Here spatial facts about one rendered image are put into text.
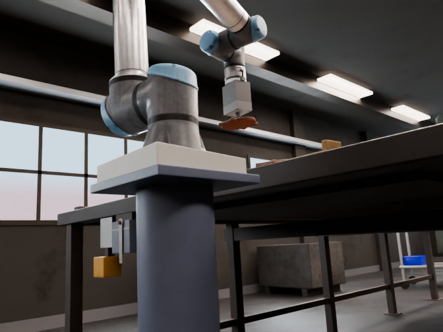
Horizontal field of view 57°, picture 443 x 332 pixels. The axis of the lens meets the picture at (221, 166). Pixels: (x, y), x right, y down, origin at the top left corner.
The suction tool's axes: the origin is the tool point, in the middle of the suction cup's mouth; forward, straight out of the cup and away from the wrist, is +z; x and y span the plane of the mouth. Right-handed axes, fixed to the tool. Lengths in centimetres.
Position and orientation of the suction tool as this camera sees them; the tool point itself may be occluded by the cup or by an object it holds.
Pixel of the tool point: (238, 126)
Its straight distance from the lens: 142.5
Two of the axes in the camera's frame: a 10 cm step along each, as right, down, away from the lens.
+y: -5.4, 1.9, 8.2
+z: 0.6, 9.8, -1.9
